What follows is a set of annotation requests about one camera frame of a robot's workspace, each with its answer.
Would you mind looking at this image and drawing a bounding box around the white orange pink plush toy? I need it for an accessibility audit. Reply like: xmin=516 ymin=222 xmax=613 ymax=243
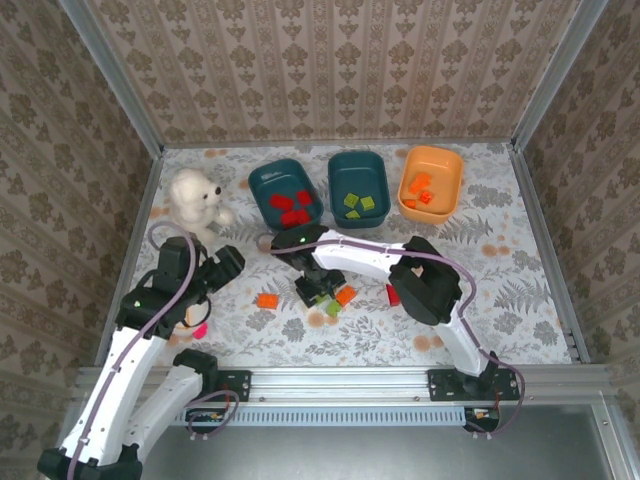
xmin=169 ymin=303 xmax=211 ymax=346

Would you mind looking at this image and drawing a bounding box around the dark teal plastic bin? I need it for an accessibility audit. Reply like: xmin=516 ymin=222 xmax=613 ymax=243
xmin=247 ymin=158 xmax=324 ymax=234
xmin=327 ymin=150 xmax=392 ymax=230

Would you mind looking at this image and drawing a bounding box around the white plush teddy bear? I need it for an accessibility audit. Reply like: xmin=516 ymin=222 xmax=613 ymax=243
xmin=167 ymin=167 xmax=236 ymax=246

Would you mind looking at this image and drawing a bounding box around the orange plastic bin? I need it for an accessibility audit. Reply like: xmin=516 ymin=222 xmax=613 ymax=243
xmin=397 ymin=144 xmax=465 ymax=225

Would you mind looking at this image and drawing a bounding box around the grey metal sheet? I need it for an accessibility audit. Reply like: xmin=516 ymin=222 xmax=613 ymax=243
xmin=49 ymin=403 xmax=640 ymax=480

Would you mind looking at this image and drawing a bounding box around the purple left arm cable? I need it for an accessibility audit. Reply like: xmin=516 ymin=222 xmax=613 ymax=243
xmin=64 ymin=222 xmax=242 ymax=480

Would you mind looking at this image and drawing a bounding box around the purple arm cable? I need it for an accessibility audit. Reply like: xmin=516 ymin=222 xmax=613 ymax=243
xmin=64 ymin=222 xmax=242 ymax=480
xmin=255 ymin=234 xmax=526 ymax=442

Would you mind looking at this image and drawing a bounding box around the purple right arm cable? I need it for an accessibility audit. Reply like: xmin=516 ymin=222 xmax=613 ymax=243
xmin=255 ymin=234 xmax=526 ymax=442

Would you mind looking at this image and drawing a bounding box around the aluminium side rail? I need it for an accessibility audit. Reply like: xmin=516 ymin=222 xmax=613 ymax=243
xmin=508 ymin=143 xmax=592 ymax=364
xmin=94 ymin=149 xmax=165 ymax=366

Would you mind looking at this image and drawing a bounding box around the aluminium mounting rail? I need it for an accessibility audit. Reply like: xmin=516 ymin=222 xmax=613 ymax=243
xmin=74 ymin=366 xmax=609 ymax=402

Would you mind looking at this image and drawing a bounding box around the grey slotted cable duct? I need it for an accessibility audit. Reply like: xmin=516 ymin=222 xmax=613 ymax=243
xmin=164 ymin=405 xmax=465 ymax=428

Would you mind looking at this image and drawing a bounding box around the aluminium frame post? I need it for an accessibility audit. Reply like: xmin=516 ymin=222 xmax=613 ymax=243
xmin=58 ymin=0 xmax=166 ymax=157
xmin=509 ymin=0 xmax=610 ymax=151

